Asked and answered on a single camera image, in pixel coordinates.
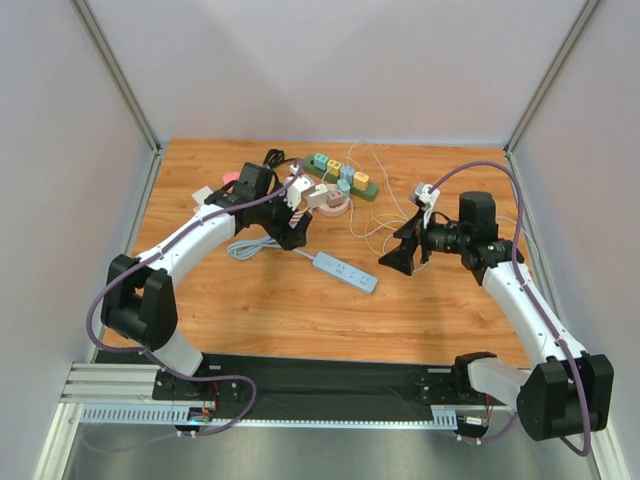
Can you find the black base mat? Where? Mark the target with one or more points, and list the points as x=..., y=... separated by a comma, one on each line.
x=338, y=389

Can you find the pink round power strip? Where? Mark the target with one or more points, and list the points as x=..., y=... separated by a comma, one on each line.
x=320, y=210

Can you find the orange charger plug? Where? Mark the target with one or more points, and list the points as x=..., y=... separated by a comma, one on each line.
x=360, y=181

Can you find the white charger on pink strip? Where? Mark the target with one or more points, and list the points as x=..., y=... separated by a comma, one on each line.
x=317, y=196

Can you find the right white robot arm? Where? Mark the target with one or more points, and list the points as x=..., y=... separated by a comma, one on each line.
x=567, y=391

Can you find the green power strip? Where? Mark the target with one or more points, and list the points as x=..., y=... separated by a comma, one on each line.
x=370, y=194

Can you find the brown pink charger plug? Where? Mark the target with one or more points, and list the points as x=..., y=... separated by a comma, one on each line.
x=335, y=199

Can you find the teal charger plug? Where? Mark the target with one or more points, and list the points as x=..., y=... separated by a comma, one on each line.
x=320, y=161

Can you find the blue charger plug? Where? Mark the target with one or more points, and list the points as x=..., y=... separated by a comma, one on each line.
x=347, y=172

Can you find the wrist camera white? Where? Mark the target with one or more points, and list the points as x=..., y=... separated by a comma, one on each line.
x=425, y=197
x=298, y=187

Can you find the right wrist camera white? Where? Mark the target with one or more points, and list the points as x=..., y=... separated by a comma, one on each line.
x=425, y=197

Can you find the yellow charger plug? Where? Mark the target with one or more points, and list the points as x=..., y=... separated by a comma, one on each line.
x=334, y=167

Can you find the light blue small charger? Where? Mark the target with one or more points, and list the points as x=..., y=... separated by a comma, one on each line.
x=344, y=186

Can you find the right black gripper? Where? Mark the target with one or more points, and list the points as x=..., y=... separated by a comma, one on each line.
x=420, y=240

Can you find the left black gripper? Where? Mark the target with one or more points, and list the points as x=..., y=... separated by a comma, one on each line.
x=291, y=226

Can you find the light blue power strip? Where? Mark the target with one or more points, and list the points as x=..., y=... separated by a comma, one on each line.
x=339, y=270

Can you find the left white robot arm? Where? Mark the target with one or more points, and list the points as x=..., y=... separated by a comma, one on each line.
x=138, y=301

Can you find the grey slotted cable duct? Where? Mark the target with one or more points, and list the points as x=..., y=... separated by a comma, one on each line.
x=437, y=418

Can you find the white charger plug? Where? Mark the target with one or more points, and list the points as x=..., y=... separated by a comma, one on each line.
x=201, y=195

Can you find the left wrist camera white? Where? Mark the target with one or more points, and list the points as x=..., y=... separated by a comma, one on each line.
x=298, y=187

